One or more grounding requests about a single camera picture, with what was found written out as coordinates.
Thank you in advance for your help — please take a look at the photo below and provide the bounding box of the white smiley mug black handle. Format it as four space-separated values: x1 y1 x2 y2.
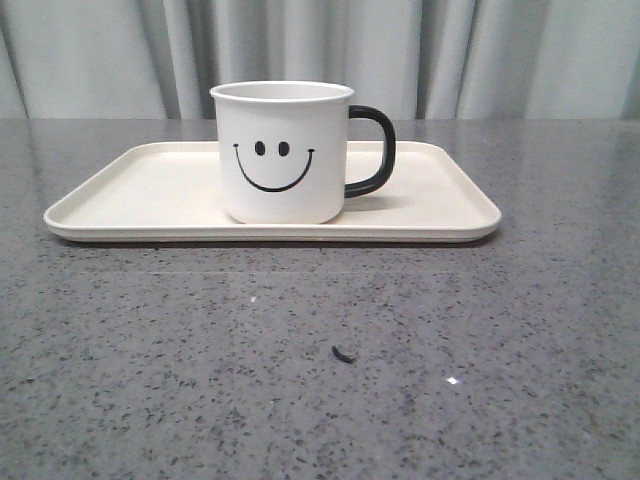
210 80 396 224

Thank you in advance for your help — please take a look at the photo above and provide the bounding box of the cream rectangular plastic tray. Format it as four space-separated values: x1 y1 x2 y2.
44 141 502 243

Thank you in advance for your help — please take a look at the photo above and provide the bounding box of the pale green pleated curtain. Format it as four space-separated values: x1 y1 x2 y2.
1 1 639 120

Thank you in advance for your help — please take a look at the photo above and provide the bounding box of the small black debris scrap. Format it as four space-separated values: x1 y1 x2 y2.
331 345 356 364

